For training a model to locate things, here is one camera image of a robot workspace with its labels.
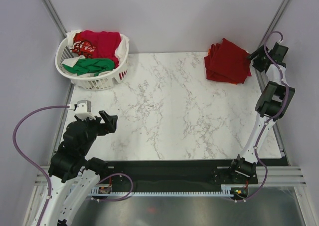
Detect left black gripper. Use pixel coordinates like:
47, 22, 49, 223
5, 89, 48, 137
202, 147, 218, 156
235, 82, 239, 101
75, 109, 118, 154

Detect dark red t shirt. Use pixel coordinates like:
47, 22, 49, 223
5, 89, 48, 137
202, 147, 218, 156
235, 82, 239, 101
212, 38, 251, 84

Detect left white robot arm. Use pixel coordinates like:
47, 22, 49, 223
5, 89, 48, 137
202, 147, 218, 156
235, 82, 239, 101
34, 111, 118, 226

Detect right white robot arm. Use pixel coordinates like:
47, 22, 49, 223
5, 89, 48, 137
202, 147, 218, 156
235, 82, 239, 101
228, 42, 295, 184

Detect white laundry basket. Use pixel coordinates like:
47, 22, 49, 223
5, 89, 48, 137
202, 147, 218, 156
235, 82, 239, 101
55, 30, 129, 91

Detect folded dark red shirt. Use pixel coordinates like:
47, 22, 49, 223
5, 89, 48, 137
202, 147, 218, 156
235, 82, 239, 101
204, 43, 227, 82

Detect folded orange shirt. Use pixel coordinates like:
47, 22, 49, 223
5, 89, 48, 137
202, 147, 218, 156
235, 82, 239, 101
204, 50, 238, 85

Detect green shirt in basket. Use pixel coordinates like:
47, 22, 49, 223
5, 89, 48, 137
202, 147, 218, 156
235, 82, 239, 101
62, 57, 115, 77

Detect red printed shirt in basket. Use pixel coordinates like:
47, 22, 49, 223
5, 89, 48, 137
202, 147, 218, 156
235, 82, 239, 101
71, 33, 96, 58

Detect white shirt in basket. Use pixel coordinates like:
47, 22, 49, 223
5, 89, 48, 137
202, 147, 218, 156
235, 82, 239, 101
66, 30, 128, 66

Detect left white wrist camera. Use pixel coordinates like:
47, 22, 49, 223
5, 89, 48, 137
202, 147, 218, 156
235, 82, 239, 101
68, 100, 96, 121

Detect right aluminium frame post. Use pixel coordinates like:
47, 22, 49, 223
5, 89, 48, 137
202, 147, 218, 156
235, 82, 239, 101
259, 0, 292, 47

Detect aluminium frame post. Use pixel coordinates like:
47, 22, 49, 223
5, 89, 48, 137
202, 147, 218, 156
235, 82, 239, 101
259, 0, 292, 47
41, 0, 67, 38

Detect right aluminium table rail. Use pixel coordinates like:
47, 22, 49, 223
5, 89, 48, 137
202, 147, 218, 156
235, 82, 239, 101
255, 70, 285, 159

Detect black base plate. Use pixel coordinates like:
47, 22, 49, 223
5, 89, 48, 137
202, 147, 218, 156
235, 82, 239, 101
80, 158, 257, 194

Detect aluminium rail bars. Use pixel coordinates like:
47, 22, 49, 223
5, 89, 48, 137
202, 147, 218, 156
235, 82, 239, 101
34, 166, 306, 187

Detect left aluminium frame post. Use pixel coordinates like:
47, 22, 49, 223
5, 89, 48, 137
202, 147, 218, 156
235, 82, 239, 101
41, 0, 67, 38

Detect slotted cable duct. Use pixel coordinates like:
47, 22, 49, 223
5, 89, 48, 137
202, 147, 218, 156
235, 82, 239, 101
71, 185, 231, 197

